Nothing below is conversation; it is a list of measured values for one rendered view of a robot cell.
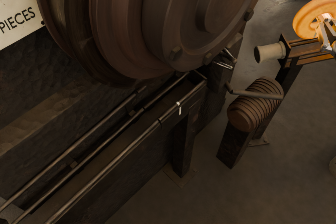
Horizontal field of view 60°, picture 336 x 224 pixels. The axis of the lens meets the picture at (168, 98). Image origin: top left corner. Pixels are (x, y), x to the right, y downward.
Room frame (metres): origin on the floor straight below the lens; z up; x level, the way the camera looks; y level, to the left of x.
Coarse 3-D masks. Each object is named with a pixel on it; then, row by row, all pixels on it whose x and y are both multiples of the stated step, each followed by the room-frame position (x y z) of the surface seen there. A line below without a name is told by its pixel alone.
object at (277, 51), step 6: (282, 42) 0.71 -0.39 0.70; (258, 48) 0.69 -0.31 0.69; (264, 48) 0.69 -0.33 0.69; (270, 48) 0.69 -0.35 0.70; (276, 48) 0.69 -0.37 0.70; (282, 48) 0.69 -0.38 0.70; (258, 54) 0.68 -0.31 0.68; (264, 54) 0.67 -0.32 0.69; (270, 54) 0.67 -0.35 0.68; (276, 54) 0.67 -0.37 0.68; (282, 54) 0.67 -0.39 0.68; (258, 60) 0.67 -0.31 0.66; (264, 60) 0.66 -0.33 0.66
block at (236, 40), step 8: (232, 40) 0.62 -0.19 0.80; (240, 40) 0.63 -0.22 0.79; (232, 48) 0.60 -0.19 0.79; (216, 56) 0.61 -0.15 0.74; (208, 64) 0.63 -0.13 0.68; (232, 64) 0.62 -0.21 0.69; (200, 72) 0.65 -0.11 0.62; (208, 72) 0.62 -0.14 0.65; (216, 72) 0.60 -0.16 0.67; (224, 72) 0.59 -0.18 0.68; (232, 72) 0.63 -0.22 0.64; (208, 80) 0.62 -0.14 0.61; (216, 80) 0.60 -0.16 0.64; (224, 80) 0.60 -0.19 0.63; (216, 88) 0.59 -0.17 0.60
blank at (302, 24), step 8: (312, 0) 0.72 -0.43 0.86; (320, 0) 0.71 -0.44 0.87; (328, 0) 0.70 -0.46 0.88; (304, 8) 0.71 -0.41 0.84; (312, 8) 0.69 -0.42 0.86; (320, 8) 0.69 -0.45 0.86; (328, 8) 0.70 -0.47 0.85; (296, 16) 0.71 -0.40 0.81; (304, 16) 0.69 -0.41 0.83; (312, 16) 0.69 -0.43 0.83; (296, 24) 0.69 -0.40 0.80; (304, 24) 0.69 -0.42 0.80; (312, 24) 0.72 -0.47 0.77; (296, 32) 0.69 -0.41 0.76; (304, 32) 0.69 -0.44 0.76; (312, 32) 0.70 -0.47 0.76
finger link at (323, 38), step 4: (320, 24) 0.66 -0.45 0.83; (320, 28) 0.64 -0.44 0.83; (324, 28) 0.64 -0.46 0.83; (316, 32) 0.65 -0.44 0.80; (320, 32) 0.63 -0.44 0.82; (324, 32) 0.63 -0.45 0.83; (320, 36) 0.62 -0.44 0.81; (324, 36) 0.61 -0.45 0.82; (320, 40) 0.61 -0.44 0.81; (324, 40) 0.60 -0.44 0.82; (320, 44) 0.60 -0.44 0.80; (324, 44) 0.58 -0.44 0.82; (320, 48) 0.58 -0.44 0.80; (324, 48) 0.57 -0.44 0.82
